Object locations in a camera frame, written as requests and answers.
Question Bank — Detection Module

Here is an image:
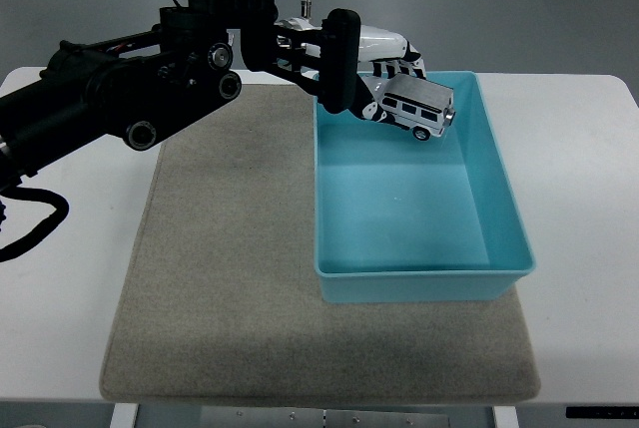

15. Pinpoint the white table leg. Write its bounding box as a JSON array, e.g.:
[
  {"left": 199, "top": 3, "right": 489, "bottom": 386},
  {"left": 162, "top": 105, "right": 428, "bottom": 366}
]
[
  {"left": 490, "top": 405, "right": 521, "bottom": 428},
  {"left": 109, "top": 403, "right": 140, "bottom": 428}
]

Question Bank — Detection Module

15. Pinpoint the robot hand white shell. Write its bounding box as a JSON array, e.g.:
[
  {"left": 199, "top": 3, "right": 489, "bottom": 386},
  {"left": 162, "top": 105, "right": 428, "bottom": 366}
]
[{"left": 316, "top": 8, "right": 428, "bottom": 129}]

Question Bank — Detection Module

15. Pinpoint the black table control panel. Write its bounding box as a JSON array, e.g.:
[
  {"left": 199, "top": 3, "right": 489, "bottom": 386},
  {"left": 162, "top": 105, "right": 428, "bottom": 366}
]
[{"left": 564, "top": 405, "right": 639, "bottom": 420}]

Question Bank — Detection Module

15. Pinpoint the grey metal plate with screws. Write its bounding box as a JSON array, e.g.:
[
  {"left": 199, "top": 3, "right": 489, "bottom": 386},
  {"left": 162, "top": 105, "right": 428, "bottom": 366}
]
[{"left": 199, "top": 408, "right": 450, "bottom": 428}]

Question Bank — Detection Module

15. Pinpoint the beige felt mat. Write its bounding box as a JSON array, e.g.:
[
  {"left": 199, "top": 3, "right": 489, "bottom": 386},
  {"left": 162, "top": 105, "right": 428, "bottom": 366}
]
[{"left": 98, "top": 82, "right": 542, "bottom": 404}]

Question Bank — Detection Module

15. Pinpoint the white toy car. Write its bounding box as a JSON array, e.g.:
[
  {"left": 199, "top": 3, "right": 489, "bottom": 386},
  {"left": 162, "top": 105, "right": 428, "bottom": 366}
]
[{"left": 380, "top": 73, "right": 457, "bottom": 143}]

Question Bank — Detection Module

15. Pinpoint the blue plastic box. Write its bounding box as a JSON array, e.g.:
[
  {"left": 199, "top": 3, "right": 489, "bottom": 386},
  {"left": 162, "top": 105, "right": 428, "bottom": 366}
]
[{"left": 312, "top": 70, "right": 536, "bottom": 304}]

